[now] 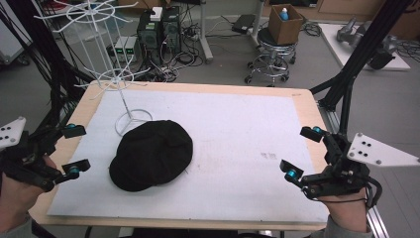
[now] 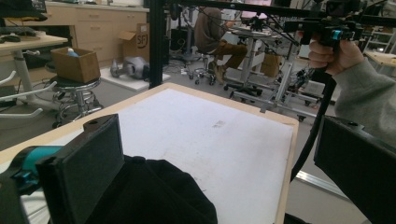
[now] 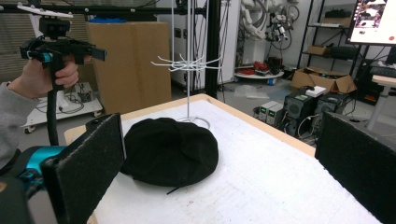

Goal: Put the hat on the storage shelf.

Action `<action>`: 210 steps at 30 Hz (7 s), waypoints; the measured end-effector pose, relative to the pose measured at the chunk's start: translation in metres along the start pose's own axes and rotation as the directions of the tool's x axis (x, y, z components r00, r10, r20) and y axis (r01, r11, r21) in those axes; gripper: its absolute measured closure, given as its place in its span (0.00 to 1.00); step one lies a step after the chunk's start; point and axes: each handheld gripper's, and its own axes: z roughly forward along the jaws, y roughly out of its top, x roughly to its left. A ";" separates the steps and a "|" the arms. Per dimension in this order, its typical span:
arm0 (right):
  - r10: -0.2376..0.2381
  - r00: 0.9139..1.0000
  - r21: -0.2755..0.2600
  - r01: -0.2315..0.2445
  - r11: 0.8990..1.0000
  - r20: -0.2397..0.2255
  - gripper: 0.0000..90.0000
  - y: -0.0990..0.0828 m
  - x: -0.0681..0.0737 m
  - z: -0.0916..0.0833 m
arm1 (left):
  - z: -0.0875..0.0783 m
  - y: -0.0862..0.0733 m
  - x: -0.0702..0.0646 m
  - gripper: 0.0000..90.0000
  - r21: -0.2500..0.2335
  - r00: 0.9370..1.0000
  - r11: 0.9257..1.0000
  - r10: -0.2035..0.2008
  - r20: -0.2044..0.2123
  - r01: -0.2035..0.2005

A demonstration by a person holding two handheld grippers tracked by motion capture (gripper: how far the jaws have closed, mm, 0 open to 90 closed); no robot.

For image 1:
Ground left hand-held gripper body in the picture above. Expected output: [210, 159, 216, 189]
[0, 116, 65, 193]

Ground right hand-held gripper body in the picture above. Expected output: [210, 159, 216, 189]
[300, 132, 420, 201]

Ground white wire hat rack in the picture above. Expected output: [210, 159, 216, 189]
[34, 0, 155, 137]

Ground black cap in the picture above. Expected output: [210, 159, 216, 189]
[108, 119, 194, 193]

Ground person's right hand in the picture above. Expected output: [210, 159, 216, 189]
[317, 188, 369, 233]

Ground person's left hand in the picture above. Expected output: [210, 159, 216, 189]
[0, 155, 57, 234]

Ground white table mat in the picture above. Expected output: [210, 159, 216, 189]
[47, 89, 330, 223]

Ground white floor board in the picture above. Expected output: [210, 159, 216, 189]
[318, 22, 412, 72]

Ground chrome rolling stool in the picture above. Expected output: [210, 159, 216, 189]
[244, 27, 298, 88]

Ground small white device green lights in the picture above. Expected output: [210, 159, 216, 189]
[113, 35, 139, 63]

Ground cardboard box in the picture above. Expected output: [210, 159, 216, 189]
[267, 3, 304, 47]

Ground grey case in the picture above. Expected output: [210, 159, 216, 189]
[0, 18, 32, 66]

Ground black computer tower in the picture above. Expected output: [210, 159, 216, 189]
[136, 9, 163, 66]
[160, 5, 182, 57]

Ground white desk leg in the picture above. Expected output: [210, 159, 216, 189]
[251, 0, 265, 48]
[197, 0, 214, 64]

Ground flat black device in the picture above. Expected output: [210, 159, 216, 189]
[231, 13, 257, 35]

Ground white box on computer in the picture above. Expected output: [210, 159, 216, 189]
[150, 6, 163, 23]

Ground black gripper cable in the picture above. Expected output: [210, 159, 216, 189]
[362, 177, 384, 210]

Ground aluminium rail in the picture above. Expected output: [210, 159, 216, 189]
[316, 100, 391, 238]

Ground black stand with cables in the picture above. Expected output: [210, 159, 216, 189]
[0, 0, 95, 135]

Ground black frame stand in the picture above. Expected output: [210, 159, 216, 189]
[309, 0, 414, 140]

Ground coiled black cable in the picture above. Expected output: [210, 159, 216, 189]
[301, 20, 323, 38]

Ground tangle of floor cables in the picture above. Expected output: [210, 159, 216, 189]
[135, 19, 207, 83]

